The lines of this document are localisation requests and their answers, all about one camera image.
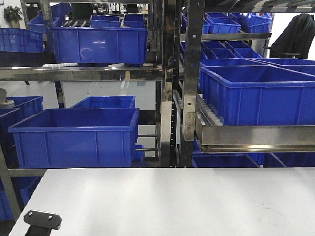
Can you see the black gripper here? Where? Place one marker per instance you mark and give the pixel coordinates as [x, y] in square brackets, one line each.
[41, 223]

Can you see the large blue bin lower left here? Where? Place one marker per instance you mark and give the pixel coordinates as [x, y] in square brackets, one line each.
[77, 138]

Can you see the steel shelving rack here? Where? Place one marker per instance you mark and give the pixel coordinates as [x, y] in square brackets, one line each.
[180, 115]

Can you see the large blue plastic bin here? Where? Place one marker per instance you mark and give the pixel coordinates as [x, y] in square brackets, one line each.
[110, 45]

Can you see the blue crate far left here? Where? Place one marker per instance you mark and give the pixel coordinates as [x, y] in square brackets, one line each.
[21, 40]

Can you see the potted green plant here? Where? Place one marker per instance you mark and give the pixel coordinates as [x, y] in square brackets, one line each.
[13, 16]

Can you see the large blue bin right shelf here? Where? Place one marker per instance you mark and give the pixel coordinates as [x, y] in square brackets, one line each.
[259, 95]

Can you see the black jacket on chair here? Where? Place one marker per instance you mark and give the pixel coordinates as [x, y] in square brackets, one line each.
[296, 38]

